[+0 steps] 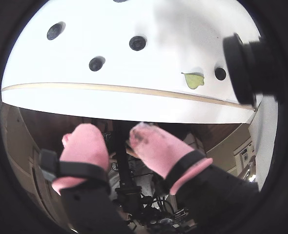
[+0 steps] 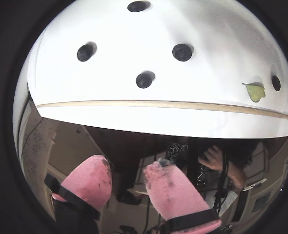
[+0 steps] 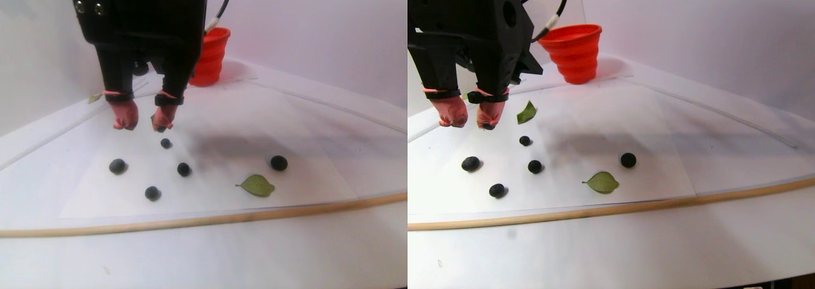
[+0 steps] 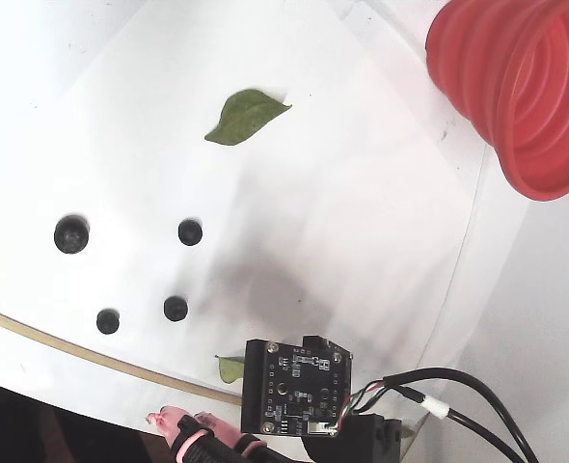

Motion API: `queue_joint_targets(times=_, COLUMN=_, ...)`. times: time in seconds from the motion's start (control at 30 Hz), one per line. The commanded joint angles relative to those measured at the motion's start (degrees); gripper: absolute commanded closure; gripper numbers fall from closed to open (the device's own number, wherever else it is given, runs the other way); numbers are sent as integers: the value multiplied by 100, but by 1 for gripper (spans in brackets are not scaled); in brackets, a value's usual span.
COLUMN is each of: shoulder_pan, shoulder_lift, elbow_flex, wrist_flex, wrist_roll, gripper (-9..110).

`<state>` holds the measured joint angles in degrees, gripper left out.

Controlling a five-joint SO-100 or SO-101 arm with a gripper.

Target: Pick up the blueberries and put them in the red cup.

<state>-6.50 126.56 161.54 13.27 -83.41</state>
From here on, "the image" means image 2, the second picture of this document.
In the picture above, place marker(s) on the pink padded gripper finger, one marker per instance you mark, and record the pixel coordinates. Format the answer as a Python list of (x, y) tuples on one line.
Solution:
[(173, 192), (88, 182)]

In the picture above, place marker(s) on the pale green leaf with stem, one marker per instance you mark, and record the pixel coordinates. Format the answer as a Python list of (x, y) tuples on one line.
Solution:
[(255, 92)]

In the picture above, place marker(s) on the operator bare hand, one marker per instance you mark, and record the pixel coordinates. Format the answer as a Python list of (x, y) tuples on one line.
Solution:
[(213, 159)]

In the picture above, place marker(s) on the black white patterned garment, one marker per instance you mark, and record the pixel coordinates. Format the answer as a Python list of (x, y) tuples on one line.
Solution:
[(178, 152)]

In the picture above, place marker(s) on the small dark blueberry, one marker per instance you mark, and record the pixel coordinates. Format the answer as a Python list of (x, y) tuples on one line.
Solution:
[(137, 6)]

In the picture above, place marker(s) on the dark shoe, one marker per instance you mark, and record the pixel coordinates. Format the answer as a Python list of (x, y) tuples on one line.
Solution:
[(128, 198)]

